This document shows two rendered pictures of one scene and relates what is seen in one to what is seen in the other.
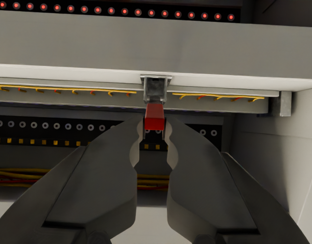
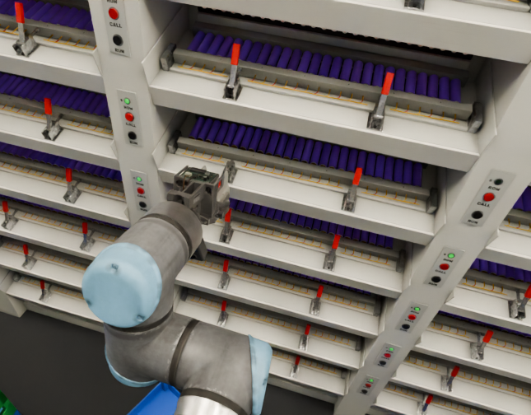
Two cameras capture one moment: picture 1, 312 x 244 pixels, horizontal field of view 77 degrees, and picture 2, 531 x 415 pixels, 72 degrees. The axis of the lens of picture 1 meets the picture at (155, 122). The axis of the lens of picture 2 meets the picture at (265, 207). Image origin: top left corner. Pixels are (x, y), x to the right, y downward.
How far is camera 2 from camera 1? 69 cm
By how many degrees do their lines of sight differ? 59
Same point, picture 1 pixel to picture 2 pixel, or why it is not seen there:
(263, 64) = not seen: hidden behind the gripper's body
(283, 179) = (160, 112)
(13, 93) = (308, 172)
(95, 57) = (247, 193)
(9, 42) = (278, 202)
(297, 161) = (158, 128)
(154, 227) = (225, 111)
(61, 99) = (283, 165)
